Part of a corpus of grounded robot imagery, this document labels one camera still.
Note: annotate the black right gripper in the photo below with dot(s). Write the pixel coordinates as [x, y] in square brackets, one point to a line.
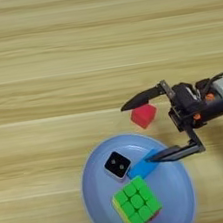
[207, 111]

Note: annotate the red block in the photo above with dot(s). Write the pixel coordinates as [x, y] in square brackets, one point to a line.
[143, 115]

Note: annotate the blue rectangular block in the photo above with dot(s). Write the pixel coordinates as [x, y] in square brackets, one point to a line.
[142, 168]

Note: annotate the black cube with white base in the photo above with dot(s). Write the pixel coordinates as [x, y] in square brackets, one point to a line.
[117, 164]

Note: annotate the green-faced Rubik's cube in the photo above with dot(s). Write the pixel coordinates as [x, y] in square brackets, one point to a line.
[137, 202]

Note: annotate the black box with white label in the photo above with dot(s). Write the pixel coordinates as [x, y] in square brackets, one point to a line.
[185, 97]

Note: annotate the blue round plate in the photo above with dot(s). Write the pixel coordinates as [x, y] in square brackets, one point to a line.
[99, 199]

